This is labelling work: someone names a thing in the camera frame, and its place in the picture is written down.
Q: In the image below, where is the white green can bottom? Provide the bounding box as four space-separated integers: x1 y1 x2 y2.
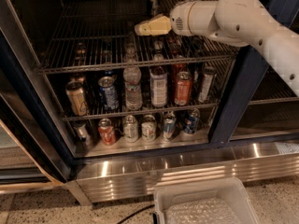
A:
141 115 156 142

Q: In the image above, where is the silver can bottom left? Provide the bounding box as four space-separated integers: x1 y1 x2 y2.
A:
73 120 92 146

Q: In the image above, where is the white plastic bin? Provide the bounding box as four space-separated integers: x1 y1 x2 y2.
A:
154 177 260 224

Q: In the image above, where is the bubble wrap sheet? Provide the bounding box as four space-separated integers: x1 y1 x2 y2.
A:
165 198 241 224

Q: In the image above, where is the blue can middle shelf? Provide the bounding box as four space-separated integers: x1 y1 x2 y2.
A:
98 77 119 111

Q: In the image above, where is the middle wire shelf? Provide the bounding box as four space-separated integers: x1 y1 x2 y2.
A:
63 56 234 121

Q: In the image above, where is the blue can bottom right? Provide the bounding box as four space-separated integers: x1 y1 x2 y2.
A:
183 108 200 134

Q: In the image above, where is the red can middle shelf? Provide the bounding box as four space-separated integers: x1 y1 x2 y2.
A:
174 71 192 105

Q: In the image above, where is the white can bottom shelf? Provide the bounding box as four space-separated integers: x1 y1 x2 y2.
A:
122 115 139 143

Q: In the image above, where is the wire shelf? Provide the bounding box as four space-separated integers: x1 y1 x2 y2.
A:
63 56 234 121
40 0 238 74

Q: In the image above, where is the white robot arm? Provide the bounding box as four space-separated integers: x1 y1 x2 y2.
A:
135 0 299 95

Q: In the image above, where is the black cable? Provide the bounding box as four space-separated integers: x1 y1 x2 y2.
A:
116 203 156 224

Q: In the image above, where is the blue silver can bottom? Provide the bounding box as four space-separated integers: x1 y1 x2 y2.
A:
163 112 177 140

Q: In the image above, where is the dark blue fridge post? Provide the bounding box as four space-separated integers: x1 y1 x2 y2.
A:
208 0 299 144

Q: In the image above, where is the silver slim can middle shelf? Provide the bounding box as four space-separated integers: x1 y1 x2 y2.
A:
198 66 217 103

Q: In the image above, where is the gold can middle shelf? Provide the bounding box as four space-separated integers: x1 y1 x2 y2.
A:
65 81 88 116

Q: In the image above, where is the open fridge door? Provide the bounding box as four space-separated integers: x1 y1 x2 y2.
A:
0 34 70 194

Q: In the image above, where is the clear water bottle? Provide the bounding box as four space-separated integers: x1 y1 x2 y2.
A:
123 43 142 110

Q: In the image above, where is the top wire shelf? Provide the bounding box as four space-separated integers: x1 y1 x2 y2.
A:
40 0 238 74

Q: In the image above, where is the red bottle behind can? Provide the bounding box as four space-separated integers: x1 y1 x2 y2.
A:
170 62 186 79

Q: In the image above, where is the steel fridge base grille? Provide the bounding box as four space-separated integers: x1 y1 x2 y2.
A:
76 140 299 203

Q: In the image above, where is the red can bottom shelf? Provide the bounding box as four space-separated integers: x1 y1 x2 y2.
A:
98 119 116 146

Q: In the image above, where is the white labelled bottle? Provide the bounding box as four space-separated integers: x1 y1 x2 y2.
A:
149 65 167 107

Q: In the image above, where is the red can shelf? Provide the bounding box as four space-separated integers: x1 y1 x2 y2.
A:
174 71 192 105
98 119 116 146

